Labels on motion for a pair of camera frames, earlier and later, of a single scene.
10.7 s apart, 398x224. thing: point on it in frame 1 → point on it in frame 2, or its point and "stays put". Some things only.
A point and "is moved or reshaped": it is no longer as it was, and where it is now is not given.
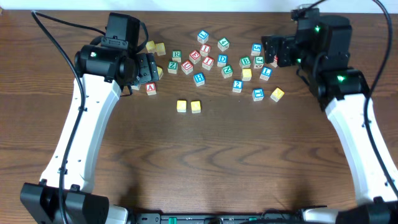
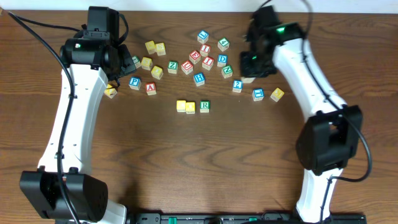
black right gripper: (273, 49) → (252, 66)
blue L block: (266, 73) is moved or reshaped
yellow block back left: (150, 46) stays put
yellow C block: (181, 106) stays put
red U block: (187, 67) stays put
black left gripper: (148, 68) → (125, 62)
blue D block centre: (222, 60) stays put
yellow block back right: (160, 48) stays put
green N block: (227, 71) stays put
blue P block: (136, 86) stays put
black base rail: (268, 218) stays put
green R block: (176, 55) → (204, 106)
